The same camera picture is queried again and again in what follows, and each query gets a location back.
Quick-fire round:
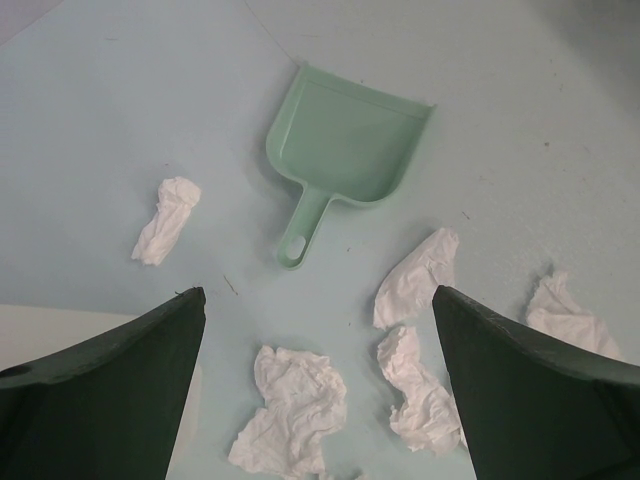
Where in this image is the green plastic dustpan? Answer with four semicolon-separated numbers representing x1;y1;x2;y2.
265;64;434;270

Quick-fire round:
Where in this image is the crumpled paper scrap top centre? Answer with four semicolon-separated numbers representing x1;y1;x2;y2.
131;177;201;266

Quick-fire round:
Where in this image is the crumpled paper scrap lower centre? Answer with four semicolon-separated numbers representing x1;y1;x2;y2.
377;326;467;455

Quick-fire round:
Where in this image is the crumpled paper scrap mid right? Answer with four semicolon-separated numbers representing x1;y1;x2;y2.
373;228;460;330

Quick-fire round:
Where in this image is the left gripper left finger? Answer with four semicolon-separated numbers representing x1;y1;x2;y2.
1;287;206;479

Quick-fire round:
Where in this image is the crumpled paper scrap right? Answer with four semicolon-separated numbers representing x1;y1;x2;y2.
526;271;624;361

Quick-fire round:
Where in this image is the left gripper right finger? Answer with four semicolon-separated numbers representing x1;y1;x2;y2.
432;286;639;479

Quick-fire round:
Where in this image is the crumpled paper scrap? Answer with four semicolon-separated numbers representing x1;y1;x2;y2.
377;326;467;455
131;177;201;266
526;271;624;361
228;345;347;479

